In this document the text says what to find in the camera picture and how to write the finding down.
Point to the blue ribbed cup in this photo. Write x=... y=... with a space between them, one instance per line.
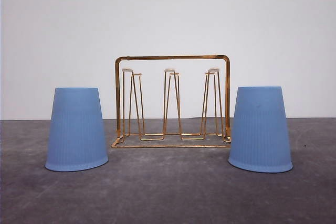
x=76 y=136
x=260 y=139

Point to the gold wire cup rack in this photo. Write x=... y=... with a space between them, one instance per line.
x=172 y=101

